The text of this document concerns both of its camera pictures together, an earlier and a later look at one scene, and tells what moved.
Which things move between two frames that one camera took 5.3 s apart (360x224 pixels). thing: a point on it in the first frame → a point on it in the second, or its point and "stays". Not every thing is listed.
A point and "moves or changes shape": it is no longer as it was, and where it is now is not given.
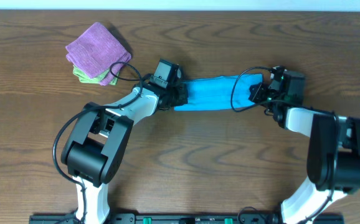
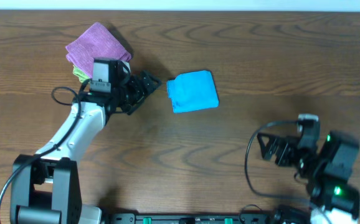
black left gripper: (179, 95) → (135, 93)
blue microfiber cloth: (216, 92) moves or changes shape
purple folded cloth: (95, 51) stays
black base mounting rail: (183, 218) stays
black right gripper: (256, 95) → (288, 144)
